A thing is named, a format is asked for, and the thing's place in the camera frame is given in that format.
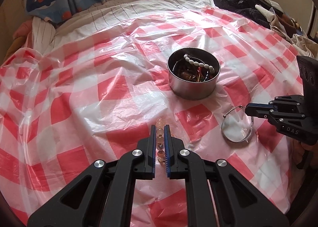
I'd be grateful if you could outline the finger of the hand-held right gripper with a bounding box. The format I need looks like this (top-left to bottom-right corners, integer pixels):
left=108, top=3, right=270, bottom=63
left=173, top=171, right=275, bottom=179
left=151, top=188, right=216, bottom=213
left=245, top=95, right=306, bottom=109
left=245, top=108, right=306, bottom=124

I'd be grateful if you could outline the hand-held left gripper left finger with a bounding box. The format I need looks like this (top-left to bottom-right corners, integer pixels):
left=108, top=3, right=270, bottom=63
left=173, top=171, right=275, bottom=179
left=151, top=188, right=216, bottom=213
left=27, top=125, right=157, bottom=227

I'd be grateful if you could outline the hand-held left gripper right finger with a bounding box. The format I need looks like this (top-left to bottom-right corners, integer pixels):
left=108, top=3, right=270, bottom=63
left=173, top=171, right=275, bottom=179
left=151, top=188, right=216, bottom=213
left=164, top=125, right=290, bottom=227

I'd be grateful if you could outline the clear bead bracelet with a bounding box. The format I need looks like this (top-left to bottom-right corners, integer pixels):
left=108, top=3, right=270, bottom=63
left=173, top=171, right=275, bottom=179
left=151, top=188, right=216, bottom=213
left=155, top=118, right=166, bottom=163

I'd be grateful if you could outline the silver bangle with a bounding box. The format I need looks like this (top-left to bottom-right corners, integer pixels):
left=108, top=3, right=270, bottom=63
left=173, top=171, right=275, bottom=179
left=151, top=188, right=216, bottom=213
left=221, top=105, right=254, bottom=143

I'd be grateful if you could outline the round metal tin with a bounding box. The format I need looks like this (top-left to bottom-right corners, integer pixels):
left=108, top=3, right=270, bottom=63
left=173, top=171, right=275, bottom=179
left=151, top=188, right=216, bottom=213
left=167, top=47, right=221, bottom=100

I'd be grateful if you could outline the white bead bracelet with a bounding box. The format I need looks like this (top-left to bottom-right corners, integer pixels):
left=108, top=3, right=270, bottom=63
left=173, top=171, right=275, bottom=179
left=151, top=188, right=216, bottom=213
left=183, top=54, right=215, bottom=74

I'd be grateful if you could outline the person's right hand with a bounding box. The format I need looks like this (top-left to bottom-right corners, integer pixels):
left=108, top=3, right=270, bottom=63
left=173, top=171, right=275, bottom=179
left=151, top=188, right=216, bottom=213
left=295, top=142, right=306, bottom=166

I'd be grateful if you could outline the beige canvas bag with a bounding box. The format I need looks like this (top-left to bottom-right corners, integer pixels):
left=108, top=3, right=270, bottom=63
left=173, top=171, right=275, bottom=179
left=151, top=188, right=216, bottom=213
left=270, top=6, right=315, bottom=54

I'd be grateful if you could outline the red checked plastic sheet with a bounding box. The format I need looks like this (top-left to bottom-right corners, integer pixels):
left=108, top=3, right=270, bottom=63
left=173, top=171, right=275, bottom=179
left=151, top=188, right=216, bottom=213
left=0, top=6, right=309, bottom=227

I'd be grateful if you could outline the white garment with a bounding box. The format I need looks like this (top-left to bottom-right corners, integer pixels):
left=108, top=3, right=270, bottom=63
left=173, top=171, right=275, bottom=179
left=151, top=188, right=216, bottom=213
left=255, top=4, right=274, bottom=22

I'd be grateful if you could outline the striped white bed sheet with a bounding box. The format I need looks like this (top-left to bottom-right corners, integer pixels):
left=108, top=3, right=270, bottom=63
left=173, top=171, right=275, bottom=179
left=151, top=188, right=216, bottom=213
left=54, top=0, right=214, bottom=36

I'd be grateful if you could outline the striped pillow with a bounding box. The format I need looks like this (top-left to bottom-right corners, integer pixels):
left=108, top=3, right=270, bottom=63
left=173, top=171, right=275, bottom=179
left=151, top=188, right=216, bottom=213
left=30, top=16, right=57, bottom=55

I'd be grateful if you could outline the yellow cloth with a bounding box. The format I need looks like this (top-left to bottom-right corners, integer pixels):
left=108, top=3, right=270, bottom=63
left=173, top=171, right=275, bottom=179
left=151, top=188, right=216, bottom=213
left=4, top=37, right=26, bottom=61

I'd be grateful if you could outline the pink pillow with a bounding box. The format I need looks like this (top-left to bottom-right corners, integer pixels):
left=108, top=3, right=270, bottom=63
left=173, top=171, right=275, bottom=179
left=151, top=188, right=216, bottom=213
left=13, top=20, right=34, bottom=41

